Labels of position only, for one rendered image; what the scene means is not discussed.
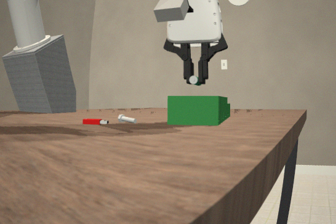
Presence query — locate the green aa battery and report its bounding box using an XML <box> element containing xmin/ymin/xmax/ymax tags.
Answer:
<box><xmin>190</xmin><ymin>76</ymin><xmax>201</xmax><ymax>86</ymax></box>

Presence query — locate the red usb stick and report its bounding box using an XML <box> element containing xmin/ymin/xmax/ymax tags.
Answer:
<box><xmin>83</xmin><ymin>119</ymin><xmax>108</xmax><ymax>125</ymax></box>

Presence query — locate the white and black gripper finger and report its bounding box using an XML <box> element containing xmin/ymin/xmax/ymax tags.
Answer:
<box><xmin>164</xmin><ymin>39</ymin><xmax>194</xmax><ymax>84</ymax></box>
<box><xmin>198</xmin><ymin>33</ymin><xmax>228</xmax><ymax>84</ymax></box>

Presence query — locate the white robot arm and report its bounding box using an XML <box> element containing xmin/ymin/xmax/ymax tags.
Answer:
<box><xmin>7</xmin><ymin>0</ymin><xmax>193</xmax><ymax>53</ymax></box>

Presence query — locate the green bin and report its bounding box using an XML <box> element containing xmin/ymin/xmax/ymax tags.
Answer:
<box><xmin>167</xmin><ymin>96</ymin><xmax>230</xmax><ymax>126</ymax></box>

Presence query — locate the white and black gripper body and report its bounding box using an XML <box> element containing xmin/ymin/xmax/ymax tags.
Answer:
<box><xmin>167</xmin><ymin>0</ymin><xmax>223</xmax><ymax>47</ymax></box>

